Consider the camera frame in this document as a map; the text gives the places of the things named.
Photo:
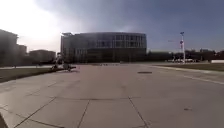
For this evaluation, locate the manhole cover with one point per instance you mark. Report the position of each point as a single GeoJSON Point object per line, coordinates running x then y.
{"type": "Point", "coordinates": [144, 72]}

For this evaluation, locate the distant row of trees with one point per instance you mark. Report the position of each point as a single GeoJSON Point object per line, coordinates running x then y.
{"type": "Point", "coordinates": [200, 55]}

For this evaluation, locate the grass patch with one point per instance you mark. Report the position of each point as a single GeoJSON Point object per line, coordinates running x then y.
{"type": "Point", "coordinates": [16, 74]}

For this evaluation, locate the dark low building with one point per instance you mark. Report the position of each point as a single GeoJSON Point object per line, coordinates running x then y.
{"type": "Point", "coordinates": [41, 56]}

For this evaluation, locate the grass strip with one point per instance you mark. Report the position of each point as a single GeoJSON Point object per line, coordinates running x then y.
{"type": "Point", "coordinates": [200, 66]}

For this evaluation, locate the white pole with signs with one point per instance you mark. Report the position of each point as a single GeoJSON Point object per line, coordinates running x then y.
{"type": "Point", "coordinates": [183, 50]}

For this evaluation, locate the dark low structure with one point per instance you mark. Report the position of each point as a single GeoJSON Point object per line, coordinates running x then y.
{"type": "Point", "coordinates": [65, 67]}

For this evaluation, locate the dark tall building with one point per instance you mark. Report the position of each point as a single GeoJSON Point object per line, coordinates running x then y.
{"type": "Point", "coordinates": [8, 48]}

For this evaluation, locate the large glass-fronted building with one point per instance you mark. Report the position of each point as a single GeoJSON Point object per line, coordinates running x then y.
{"type": "Point", "coordinates": [103, 46]}

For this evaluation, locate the grey stone slab plaza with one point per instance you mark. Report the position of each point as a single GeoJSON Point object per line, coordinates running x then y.
{"type": "Point", "coordinates": [110, 93]}

